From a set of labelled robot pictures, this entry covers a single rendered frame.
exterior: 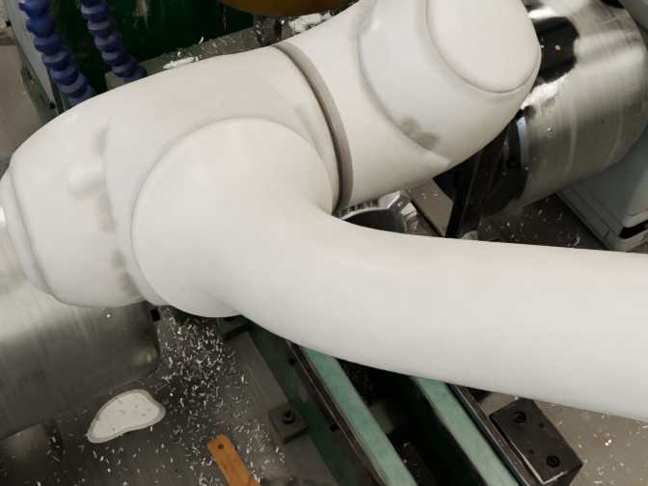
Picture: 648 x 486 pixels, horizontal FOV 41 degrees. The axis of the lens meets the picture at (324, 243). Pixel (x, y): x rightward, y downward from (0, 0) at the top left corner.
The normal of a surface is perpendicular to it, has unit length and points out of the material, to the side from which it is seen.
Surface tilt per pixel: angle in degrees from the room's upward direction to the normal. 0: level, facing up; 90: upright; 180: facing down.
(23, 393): 81
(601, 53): 32
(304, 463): 0
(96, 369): 84
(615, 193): 90
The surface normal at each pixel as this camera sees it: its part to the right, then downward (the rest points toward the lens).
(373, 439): 0.04, -0.61
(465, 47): 0.23, -0.11
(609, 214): -0.87, 0.37
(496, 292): -0.36, -0.40
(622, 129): 0.49, 0.55
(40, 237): -0.24, 0.27
